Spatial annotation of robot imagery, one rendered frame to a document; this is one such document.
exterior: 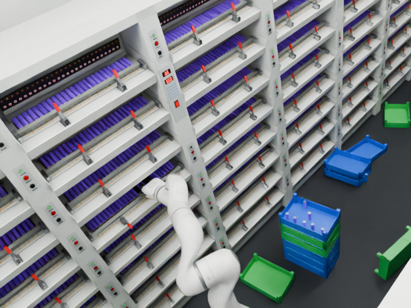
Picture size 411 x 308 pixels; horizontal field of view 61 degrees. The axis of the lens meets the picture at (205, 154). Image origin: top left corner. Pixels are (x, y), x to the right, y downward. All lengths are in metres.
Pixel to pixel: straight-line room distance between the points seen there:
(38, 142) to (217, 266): 0.78
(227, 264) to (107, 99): 0.79
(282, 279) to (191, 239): 1.36
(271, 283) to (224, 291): 1.18
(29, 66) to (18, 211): 0.54
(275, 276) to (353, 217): 0.74
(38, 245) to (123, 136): 0.57
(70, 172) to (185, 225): 0.55
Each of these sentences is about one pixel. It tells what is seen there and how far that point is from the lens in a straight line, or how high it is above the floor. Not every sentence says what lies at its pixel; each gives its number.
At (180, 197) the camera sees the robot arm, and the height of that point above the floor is 1.17.
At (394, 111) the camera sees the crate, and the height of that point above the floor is 0.00.
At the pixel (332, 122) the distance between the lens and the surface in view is 3.03.
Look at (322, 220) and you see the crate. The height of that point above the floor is 0.40.
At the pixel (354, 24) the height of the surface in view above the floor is 1.00.
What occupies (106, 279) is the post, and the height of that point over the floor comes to 0.75.
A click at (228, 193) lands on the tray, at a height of 0.57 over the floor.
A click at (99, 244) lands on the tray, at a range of 1.76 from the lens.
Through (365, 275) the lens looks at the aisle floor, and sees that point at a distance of 2.54.
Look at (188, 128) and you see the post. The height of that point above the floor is 1.21.
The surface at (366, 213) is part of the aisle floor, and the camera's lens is 2.84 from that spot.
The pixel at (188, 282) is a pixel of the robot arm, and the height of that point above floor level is 1.14.
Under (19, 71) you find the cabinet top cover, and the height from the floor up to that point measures 1.81.
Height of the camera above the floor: 2.17
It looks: 38 degrees down
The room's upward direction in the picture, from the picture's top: 17 degrees counter-clockwise
